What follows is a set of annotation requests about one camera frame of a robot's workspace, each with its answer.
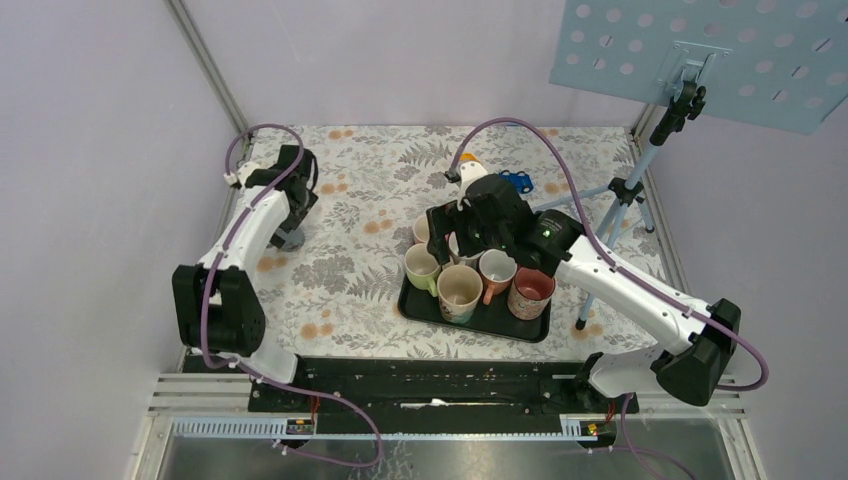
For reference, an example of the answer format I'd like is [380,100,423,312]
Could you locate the grey ceramic mug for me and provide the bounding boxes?
[269,227,306,252]

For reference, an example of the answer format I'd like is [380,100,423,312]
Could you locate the blue white ceramic mug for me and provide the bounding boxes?
[448,232,483,268]

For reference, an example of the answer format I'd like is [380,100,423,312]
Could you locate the brown ceramic mug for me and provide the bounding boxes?
[478,249,518,305]

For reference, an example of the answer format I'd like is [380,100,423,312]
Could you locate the salmon pink ceramic mug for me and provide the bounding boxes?
[412,214,430,244]

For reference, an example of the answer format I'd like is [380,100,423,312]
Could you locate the beige teal ceramic mug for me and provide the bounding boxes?
[437,265,483,325]

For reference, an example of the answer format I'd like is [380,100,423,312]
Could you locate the green ceramic mug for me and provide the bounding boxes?
[403,243,442,297]

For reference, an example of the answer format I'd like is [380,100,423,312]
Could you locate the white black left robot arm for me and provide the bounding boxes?
[172,145,318,411]

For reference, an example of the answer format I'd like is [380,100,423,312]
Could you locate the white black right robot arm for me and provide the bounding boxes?
[426,174,741,412]

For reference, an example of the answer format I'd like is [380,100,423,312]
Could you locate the blue toy car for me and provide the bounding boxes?
[498,170,534,195]

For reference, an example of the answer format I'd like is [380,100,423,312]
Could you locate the floral patterned tablecloth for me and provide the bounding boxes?
[237,126,652,361]

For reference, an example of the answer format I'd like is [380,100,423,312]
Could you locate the black plastic tray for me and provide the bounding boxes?
[398,272,551,343]

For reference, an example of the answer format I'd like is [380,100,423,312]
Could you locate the light blue tripod stand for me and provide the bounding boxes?
[529,79,708,331]

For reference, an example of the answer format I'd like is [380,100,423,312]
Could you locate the light blue perforated board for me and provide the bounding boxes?
[549,0,847,134]

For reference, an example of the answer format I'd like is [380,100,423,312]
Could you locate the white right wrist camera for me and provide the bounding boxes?
[444,161,489,202]

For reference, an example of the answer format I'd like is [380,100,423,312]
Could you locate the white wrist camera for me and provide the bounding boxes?
[444,161,489,202]
[224,162,262,189]

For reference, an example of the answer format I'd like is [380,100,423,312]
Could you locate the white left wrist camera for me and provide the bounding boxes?
[224,162,262,189]

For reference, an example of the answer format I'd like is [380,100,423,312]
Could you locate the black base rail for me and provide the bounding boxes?
[181,354,640,436]

